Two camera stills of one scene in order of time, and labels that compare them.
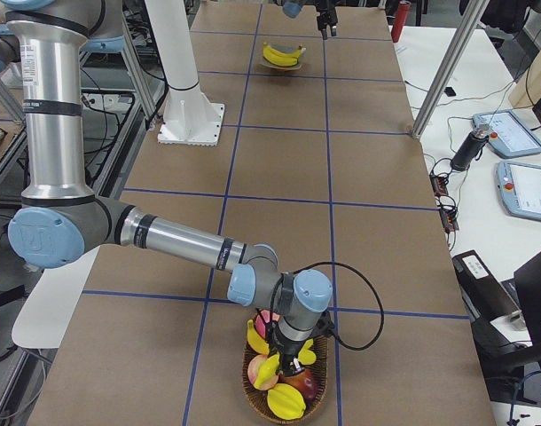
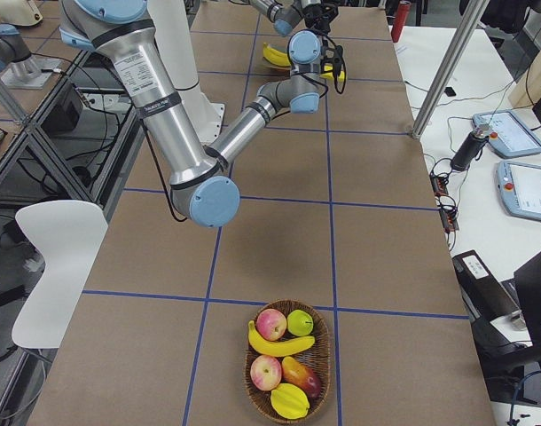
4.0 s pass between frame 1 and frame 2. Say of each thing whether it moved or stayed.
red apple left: stayed
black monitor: stayed
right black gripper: moved
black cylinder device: stayed
